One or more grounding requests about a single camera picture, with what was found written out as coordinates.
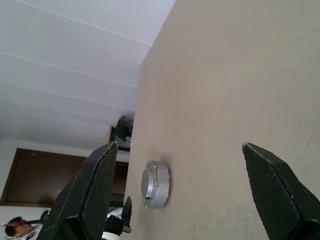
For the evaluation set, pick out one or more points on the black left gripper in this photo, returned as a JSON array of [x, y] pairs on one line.
[[115, 223]]

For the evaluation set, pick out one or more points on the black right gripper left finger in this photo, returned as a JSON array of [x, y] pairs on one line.
[[82, 195]]

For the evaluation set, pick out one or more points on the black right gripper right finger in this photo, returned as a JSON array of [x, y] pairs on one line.
[[280, 200]]

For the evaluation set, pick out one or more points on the round circuit board disc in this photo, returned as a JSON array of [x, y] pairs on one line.
[[148, 183]]

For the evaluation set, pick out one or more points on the grey round motor housing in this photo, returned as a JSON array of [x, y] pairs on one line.
[[163, 185]]

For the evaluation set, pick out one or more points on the brown wooden door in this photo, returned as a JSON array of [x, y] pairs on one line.
[[37, 175]]

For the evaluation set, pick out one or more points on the dark-haired bystander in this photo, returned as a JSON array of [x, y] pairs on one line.
[[18, 227]]

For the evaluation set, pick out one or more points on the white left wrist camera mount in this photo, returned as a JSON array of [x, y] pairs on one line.
[[111, 236]]

